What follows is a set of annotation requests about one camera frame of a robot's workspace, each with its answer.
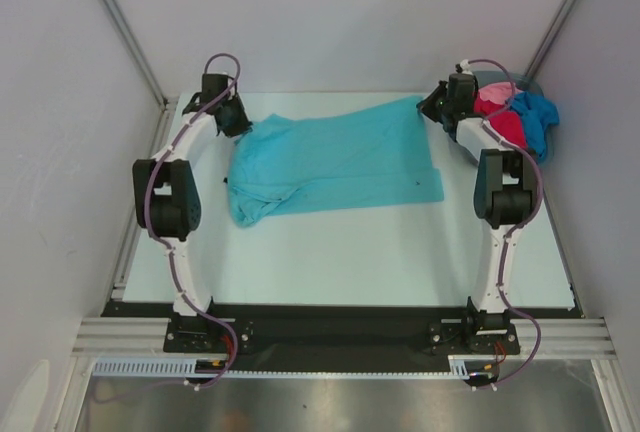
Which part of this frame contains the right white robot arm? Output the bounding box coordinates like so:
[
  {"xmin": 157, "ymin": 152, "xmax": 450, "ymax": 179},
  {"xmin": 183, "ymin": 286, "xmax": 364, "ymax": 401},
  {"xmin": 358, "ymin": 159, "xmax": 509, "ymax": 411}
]
[{"xmin": 417, "ymin": 68, "xmax": 541, "ymax": 354}]

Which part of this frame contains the teal t-shirt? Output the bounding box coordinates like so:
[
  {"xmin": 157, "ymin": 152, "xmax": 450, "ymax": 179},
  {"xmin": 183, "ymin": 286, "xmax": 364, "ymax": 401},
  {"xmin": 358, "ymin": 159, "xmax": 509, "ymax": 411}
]
[{"xmin": 226, "ymin": 96, "xmax": 445, "ymax": 228}]

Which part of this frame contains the grey plastic basket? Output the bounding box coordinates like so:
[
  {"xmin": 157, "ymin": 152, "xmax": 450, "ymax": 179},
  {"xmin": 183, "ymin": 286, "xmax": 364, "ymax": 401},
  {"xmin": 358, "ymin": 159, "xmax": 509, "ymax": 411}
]
[{"xmin": 464, "ymin": 69, "xmax": 555, "ymax": 169}]

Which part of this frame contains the red t-shirt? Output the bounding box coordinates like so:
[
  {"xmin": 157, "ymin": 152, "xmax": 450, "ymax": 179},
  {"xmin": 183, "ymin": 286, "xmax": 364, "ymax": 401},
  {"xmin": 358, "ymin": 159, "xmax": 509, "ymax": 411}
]
[{"xmin": 474, "ymin": 97, "xmax": 527, "ymax": 149}]

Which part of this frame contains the left aluminium corner post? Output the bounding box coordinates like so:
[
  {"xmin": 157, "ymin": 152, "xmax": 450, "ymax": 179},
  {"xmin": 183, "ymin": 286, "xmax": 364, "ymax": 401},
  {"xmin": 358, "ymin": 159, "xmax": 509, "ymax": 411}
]
[{"xmin": 98, "ymin": 0, "xmax": 168, "ymax": 109}]

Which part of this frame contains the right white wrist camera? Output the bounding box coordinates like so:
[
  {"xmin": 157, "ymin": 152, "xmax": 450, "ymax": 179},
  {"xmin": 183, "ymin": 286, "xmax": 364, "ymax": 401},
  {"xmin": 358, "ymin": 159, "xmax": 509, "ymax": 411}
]
[{"xmin": 455, "ymin": 59, "xmax": 474, "ymax": 76}]

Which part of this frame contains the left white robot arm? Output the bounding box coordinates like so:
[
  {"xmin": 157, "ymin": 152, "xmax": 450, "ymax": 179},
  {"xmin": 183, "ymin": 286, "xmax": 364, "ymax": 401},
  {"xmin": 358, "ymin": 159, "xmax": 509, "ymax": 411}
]
[{"xmin": 132, "ymin": 72, "xmax": 251, "ymax": 354}]

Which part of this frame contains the blue t-shirt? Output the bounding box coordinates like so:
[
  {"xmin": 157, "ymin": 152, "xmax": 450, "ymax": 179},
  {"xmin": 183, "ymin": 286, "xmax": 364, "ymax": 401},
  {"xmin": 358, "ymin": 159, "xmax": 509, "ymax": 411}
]
[{"xmin": 511, "ymin": 91, "xmax": 559, "ymax": 163}]

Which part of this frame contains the aluminium corner post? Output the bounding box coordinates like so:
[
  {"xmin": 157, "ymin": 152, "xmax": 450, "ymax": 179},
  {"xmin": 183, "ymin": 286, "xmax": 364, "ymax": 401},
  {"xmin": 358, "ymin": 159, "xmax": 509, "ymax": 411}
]
[
  {"xmin": 98, "ymin": 0, "xmax": 168, "ymax": 109},
  {"xmin": 524, "ymin": 0, "xmax": 580, "ymax": 80}
]

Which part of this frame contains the right aluminium corner post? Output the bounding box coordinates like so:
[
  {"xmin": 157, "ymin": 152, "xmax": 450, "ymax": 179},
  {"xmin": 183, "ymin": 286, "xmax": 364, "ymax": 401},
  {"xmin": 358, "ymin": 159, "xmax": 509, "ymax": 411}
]
[{"xmin": 524, "ymin": 0, "xmax": 580, "ymax": 80}]

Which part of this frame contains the pink t-shirt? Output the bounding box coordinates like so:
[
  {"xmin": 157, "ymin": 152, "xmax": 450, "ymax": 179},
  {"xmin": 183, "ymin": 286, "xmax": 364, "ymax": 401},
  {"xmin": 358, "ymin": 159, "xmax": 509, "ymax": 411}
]
[{"xmin": 478, "ymin": 81, "xmax": 520, "ymax": 105}]

